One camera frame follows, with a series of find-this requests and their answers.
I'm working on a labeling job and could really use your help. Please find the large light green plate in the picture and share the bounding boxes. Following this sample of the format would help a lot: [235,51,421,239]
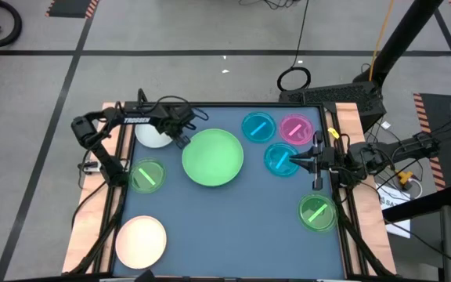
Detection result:
[181,128,245,188]

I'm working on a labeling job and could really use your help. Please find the yellow power plug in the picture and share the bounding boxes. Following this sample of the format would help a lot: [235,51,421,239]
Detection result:
[395,168,414,189]

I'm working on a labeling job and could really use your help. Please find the small blue translucent plate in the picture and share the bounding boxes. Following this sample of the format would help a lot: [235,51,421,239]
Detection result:
[263,142,301,178]
[241,111,277,144]

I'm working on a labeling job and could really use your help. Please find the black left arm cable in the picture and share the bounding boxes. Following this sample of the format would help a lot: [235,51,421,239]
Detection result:
[137,88,210,121]

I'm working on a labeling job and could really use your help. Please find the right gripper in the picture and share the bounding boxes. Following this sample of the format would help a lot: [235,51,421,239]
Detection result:
[289,130,346,192]

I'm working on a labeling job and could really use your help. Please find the black table frame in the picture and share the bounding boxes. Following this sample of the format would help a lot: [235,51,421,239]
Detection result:
[67,100,393,282]

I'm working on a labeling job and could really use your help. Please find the small pink translucent plate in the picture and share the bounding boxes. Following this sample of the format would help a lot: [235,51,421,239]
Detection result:
[278,113,315,146]

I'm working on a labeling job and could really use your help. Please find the white plastic plate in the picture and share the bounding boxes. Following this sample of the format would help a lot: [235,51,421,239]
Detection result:
[134,121,175,150]

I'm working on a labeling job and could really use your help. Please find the black slanted post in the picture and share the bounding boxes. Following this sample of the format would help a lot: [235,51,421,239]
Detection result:
[352,0,444,85]

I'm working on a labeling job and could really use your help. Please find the black hanging cable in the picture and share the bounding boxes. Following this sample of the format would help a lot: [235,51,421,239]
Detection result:
[276,0,312,92]

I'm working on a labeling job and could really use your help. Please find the small green translucent plate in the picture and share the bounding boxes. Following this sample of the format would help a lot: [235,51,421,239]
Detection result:
[128,157,168,194]
[297,193,338,233]

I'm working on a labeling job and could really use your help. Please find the light wooden side board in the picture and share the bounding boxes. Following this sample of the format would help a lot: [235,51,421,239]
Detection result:
[61,102,128,274]
[323,102,398,275]

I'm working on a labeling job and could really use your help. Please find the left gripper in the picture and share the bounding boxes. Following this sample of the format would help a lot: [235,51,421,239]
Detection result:
[157,106,197,149]

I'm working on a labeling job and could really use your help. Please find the peach plastic plate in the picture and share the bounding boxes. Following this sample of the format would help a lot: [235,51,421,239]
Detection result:
[114,215,168,270]

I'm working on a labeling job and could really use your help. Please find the white printed paper sheet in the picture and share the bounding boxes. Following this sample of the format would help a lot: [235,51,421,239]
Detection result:
[373,182,413,239]

